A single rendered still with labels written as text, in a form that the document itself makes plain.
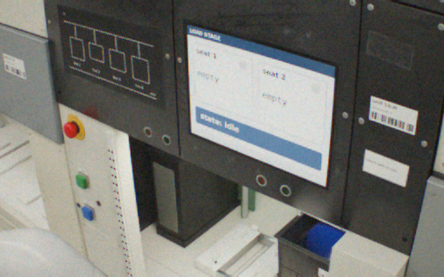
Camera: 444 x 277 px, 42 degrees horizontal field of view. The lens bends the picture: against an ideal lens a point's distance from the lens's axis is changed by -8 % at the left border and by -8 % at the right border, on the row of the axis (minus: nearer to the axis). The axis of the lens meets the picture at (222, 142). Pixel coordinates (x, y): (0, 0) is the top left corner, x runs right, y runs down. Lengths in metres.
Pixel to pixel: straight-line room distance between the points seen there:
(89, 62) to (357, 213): 0.63
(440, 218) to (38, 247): 0.57
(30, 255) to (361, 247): 0.52
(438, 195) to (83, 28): 0.77
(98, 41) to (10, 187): 1.05
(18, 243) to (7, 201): 1.31
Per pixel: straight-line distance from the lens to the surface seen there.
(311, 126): 0.95
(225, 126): 1.06
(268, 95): 0.97
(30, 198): 2.07
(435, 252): 0.95
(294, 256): 1.43
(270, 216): 1.88
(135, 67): 1.17
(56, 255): 0.80
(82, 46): 1.28
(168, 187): 1.67
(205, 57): 1.03
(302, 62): 0.91
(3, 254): 0.80
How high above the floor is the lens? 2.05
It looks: 32 degrees down
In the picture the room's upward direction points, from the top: 1 degrees counter-clockwise
